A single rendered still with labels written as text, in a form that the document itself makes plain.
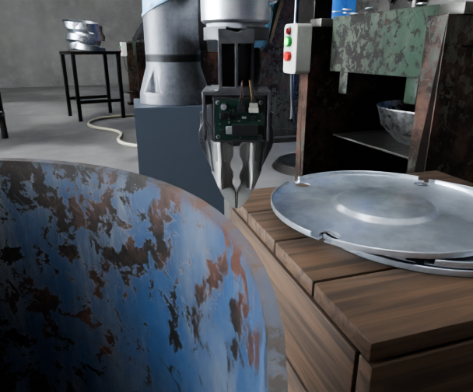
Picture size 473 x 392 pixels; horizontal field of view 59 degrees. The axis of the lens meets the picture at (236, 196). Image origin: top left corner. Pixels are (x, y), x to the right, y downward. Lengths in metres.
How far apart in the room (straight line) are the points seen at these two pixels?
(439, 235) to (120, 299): 0.34
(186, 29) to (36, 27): 6.66
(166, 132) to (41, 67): 6.67
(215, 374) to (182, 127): 0.68
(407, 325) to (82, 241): 0.27
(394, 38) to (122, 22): 6.68
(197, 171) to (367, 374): 0.63
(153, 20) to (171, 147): 0.25
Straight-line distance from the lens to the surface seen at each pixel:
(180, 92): 0.88
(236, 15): 0.45
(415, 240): 0.48
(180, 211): 0.25
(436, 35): 0.92
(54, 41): 7.49
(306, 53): 1.27
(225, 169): 0.52
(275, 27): 2.69
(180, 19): 0.89
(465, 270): 0.47
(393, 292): 0.42
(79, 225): 0.34
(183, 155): 0.89
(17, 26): 7.52
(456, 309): 0.42
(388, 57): 1.11
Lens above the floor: 0.56
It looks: 19 degrees down
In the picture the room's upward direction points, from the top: straight up
